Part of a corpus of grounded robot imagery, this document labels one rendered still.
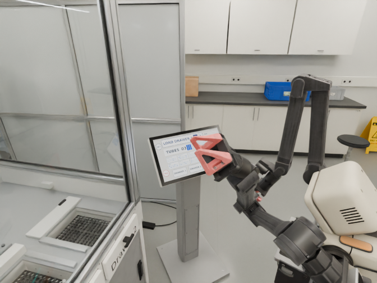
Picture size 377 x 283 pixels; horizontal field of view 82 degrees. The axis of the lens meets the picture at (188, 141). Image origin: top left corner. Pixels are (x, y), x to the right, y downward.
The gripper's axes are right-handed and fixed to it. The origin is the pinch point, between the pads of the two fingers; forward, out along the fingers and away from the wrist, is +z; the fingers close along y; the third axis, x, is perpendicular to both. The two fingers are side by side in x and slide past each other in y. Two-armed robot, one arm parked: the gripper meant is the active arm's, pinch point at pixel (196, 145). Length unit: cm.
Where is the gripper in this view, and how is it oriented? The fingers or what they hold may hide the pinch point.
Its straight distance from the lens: 45.7
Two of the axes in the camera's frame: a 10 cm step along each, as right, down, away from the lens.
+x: 7.1, -5.7, -4.0
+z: -6.5, -3.2, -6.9
